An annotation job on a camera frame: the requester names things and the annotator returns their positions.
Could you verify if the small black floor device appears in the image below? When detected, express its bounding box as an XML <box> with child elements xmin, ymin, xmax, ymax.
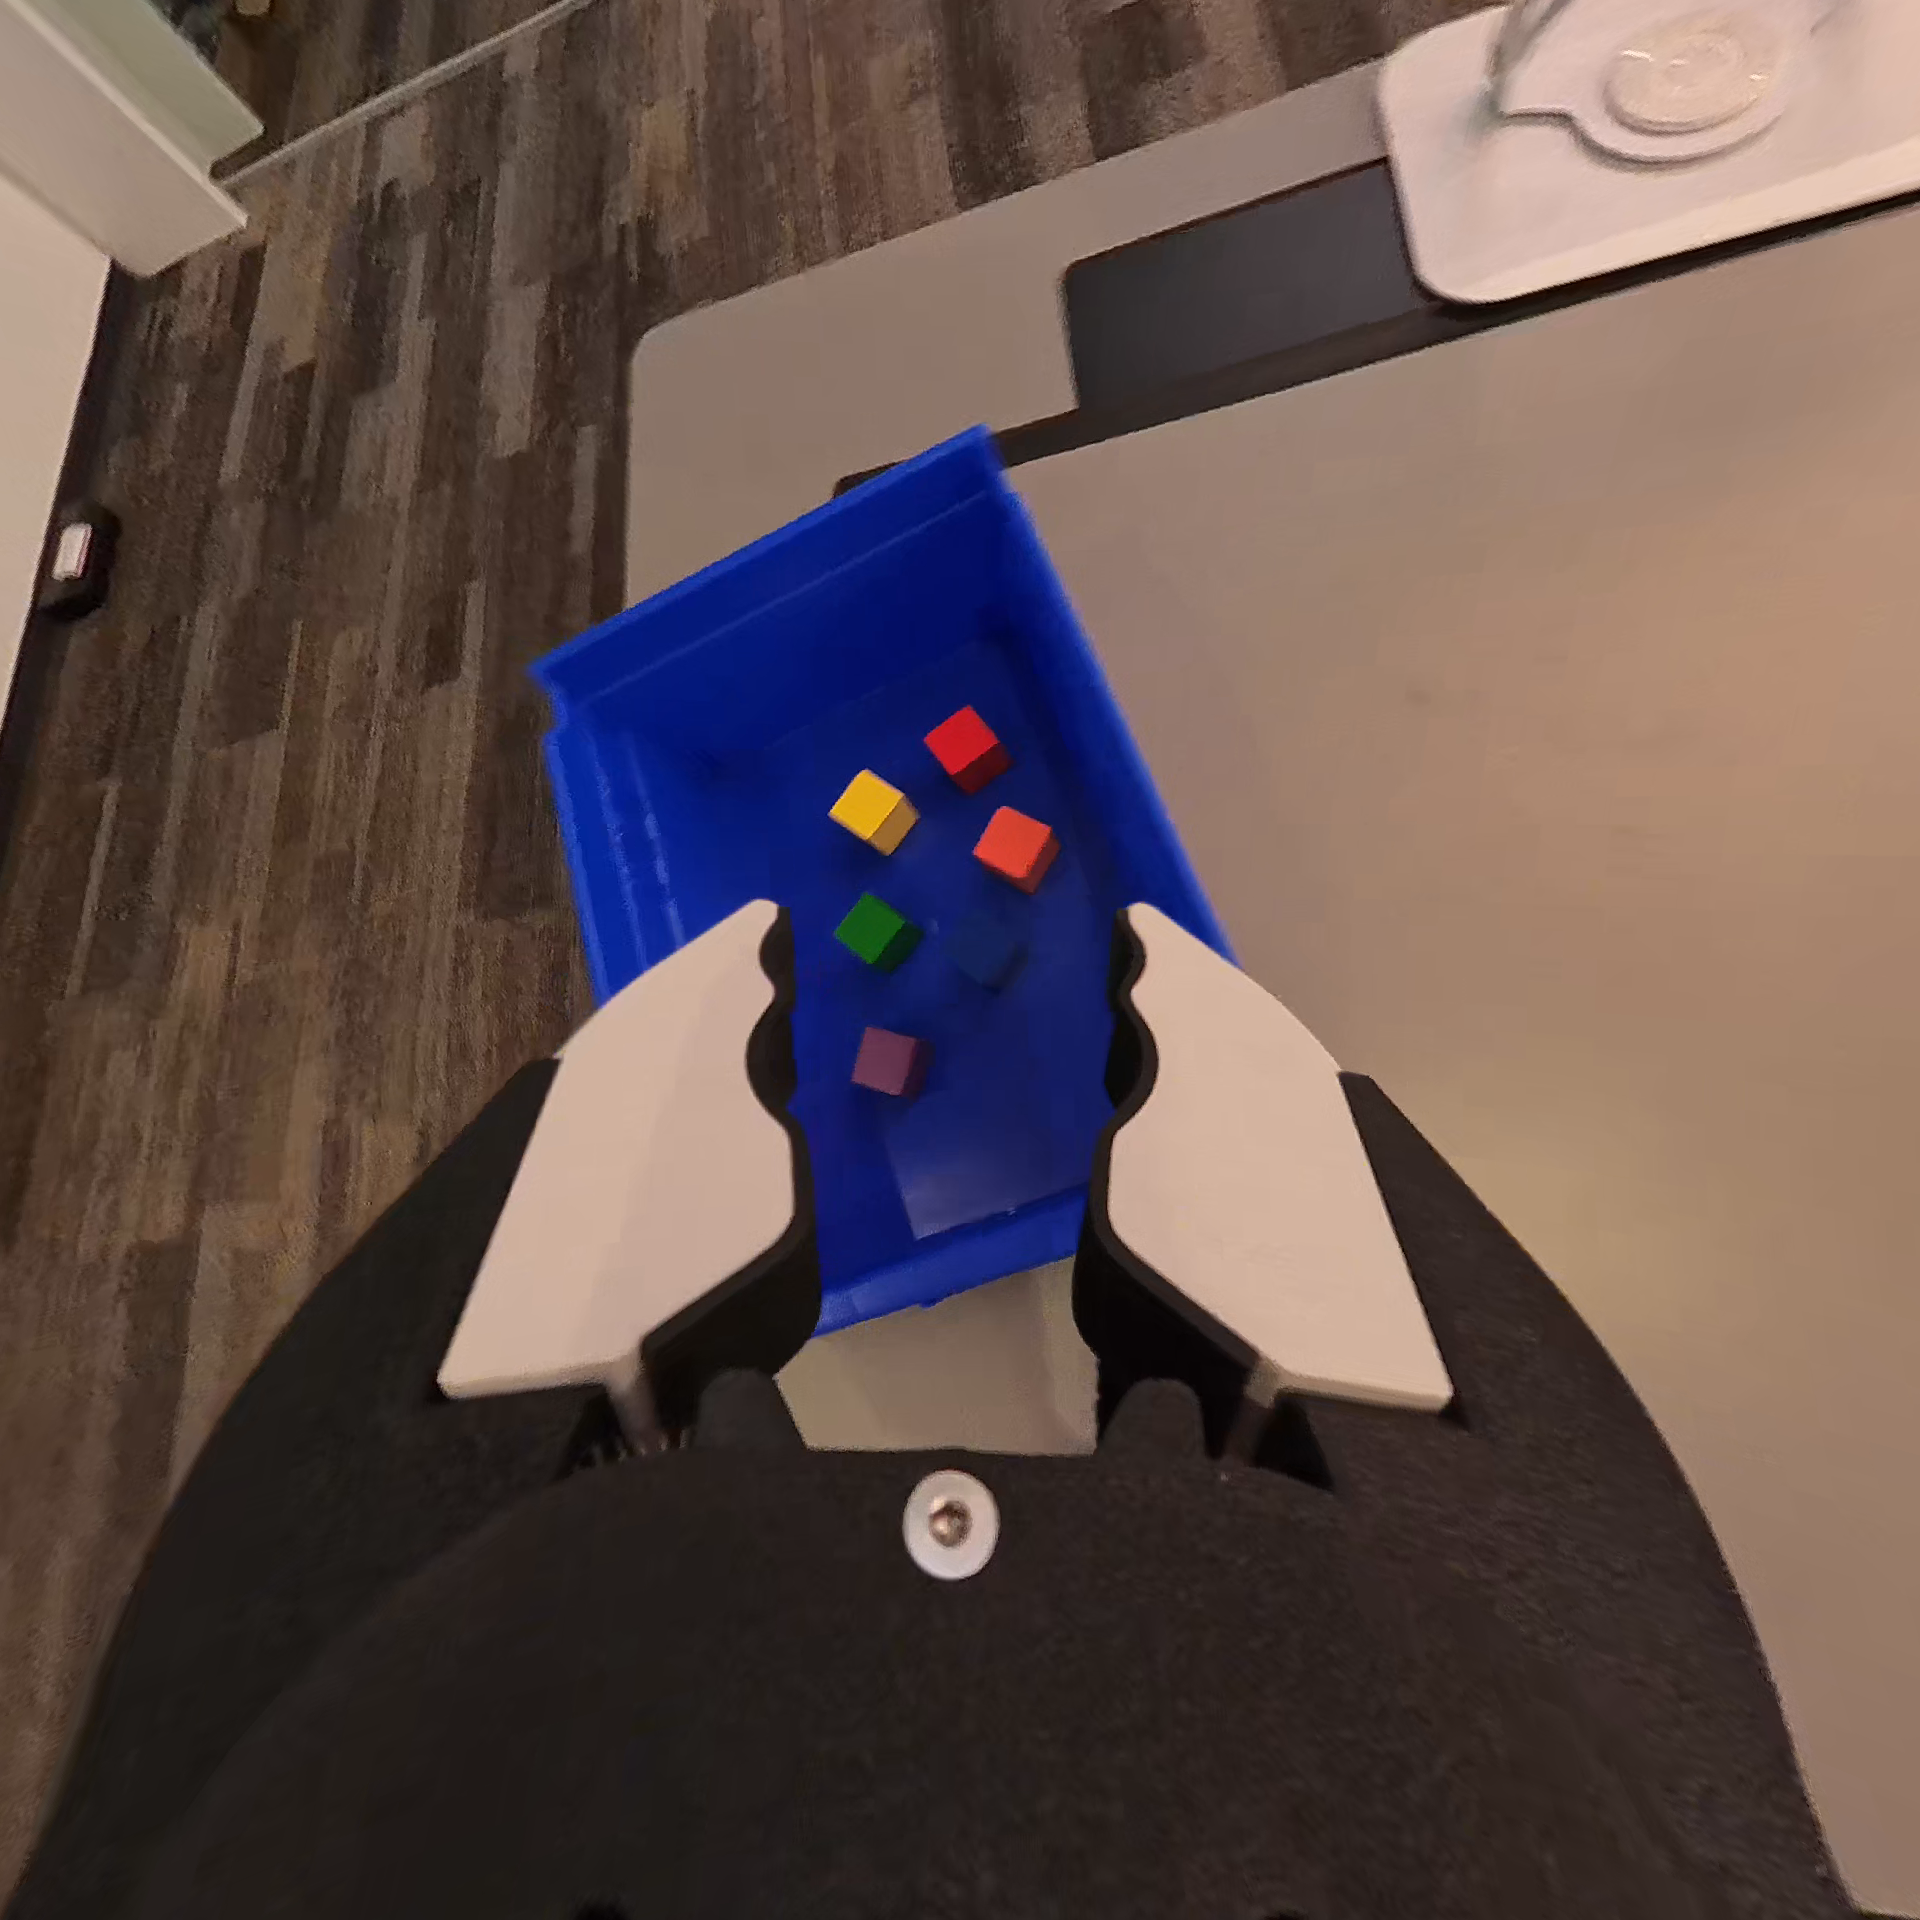
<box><xmin>37</xmin><ymin>508</ymin><xmax>124</xmax><ymax>618</ymax></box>

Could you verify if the blue plastic storage bin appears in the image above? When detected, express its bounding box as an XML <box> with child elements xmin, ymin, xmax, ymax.
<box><xmin>527</xmin><ymin>423</ymin><xmax>1243</xmax><ymax>1342</ymax></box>

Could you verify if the red wooden cube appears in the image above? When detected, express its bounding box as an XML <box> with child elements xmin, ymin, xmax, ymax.
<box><xmin>920</xmin><ymin>702</ymin><xmax>1014</xmax><ymax>796</ymax></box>

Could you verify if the dark blue wooden cube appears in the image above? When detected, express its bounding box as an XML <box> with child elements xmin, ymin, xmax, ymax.
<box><xmin>947</xmin><ymin>906</ymin><xmax>1032</xmax><ymax>995</ymax></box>

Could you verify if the yellow wooden cube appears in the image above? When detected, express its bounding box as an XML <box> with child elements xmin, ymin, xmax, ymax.
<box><xmin>826</xmin><ymin>769</ymin><xmax>925</xmax><ymax>861</ymax></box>

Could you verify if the green wooden cube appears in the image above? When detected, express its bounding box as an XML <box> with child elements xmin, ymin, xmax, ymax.
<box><xmin>832</xmin><ymin>889</ymin><xmax>926</xmax><ymax>978</ymax></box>

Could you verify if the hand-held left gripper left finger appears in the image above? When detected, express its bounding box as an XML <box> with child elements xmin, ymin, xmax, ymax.
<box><xmin>435</xmin><ymin>898</ymin><xmax>825</xmax><ymax>1438</ymax></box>

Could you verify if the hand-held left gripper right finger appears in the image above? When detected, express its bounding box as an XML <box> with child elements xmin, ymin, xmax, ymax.
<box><xmin>1075</xmin><ymin>901</ymin><xmax>1459</xmax><ymax>1453</ymax></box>

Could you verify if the orange wooden cube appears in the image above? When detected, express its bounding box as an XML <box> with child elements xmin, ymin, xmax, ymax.
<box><xmin>970</xmin><ymin>804</ymin><xmax>1062</xmax><ymax>898</ymax></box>

